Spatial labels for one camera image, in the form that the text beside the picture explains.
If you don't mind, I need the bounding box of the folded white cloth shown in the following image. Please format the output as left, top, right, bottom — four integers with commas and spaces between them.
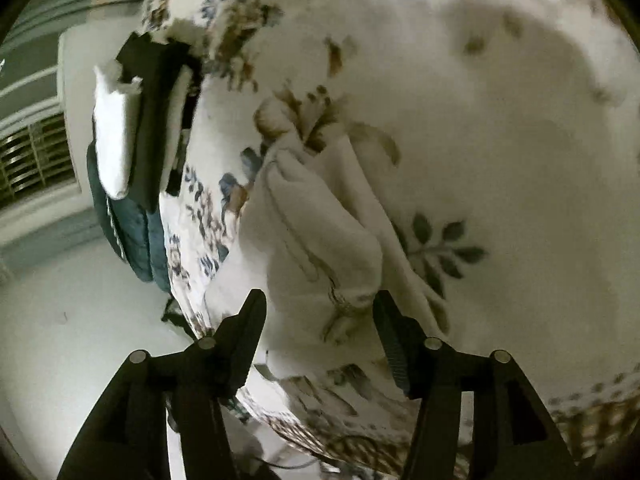
92, 62, 143, 201

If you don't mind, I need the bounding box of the window with blinds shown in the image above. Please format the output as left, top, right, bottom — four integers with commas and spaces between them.
0, 110, 83, 211

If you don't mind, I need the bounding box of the black cable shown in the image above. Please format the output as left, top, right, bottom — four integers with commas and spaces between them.
240, 435, 396, 476

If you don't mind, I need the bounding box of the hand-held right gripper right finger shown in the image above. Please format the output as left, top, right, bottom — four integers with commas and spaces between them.
372, 290, 581, 480

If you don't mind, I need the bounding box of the white small garment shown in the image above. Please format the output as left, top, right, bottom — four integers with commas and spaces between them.
240, 130, 451, 341

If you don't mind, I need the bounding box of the floral bed sheet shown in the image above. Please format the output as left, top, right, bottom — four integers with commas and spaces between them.
141, 0, 640, 476

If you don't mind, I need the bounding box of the teal folded garment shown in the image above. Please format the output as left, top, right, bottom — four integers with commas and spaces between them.
86, 142, 173, 293

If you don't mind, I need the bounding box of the folded black cloth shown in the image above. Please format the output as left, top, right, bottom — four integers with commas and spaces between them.
116, 32, 201, 211

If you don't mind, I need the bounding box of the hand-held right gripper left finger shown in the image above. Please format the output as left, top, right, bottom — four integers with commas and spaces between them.
56, 288, 268, 480

